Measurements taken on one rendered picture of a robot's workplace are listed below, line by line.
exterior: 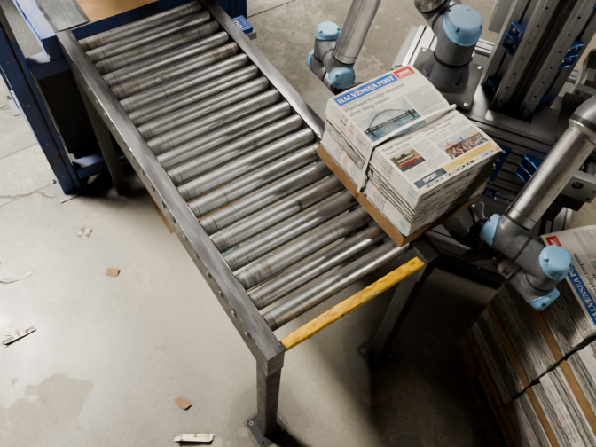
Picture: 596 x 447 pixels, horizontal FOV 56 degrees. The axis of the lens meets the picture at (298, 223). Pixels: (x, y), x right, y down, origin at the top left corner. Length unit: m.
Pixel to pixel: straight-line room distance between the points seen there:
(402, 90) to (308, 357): 1.11
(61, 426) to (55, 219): 0.88
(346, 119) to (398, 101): 0.16
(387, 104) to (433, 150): 0.18
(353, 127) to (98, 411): 1.37
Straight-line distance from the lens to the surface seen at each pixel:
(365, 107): 1.50
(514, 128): 2.03
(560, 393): 1.79
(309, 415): 2.15
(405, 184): 1.37
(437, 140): 1.48
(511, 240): 1.47
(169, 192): 1.60
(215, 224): 1.53
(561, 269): 1.45
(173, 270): 2.39
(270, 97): 1.83
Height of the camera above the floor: 2.08
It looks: 57 degrees down
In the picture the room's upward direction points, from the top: 6 degrees clockwise
